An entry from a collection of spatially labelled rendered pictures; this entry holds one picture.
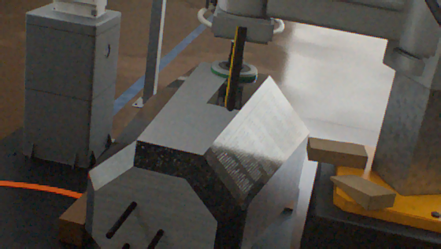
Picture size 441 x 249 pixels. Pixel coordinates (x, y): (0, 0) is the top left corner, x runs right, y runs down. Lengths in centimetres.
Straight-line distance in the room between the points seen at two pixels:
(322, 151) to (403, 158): 27
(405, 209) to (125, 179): 87
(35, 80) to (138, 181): 163
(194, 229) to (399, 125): 74
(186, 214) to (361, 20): 81
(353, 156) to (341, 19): 50
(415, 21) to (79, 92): 202
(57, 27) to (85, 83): 33
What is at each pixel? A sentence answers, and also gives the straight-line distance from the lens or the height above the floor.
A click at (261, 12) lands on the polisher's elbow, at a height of 126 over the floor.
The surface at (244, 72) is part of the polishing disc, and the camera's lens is 268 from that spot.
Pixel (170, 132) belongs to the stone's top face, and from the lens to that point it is 202.
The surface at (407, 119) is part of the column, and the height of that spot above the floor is 102.
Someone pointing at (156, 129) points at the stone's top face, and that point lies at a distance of 203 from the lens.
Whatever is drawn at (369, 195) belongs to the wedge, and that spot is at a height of 83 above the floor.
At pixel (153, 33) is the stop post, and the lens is 430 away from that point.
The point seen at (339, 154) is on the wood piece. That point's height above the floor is 82.
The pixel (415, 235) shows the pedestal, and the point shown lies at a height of 74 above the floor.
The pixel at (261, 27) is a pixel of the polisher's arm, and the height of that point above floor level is 122.
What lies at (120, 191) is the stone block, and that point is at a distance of 195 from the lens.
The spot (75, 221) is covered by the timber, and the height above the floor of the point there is 13.
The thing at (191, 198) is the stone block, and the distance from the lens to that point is 187.
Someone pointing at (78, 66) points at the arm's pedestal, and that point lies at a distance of 329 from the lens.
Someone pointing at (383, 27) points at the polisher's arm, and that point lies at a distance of 188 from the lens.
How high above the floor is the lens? 164
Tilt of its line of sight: 21 degrees down
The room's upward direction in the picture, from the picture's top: 8 degrees clockwise
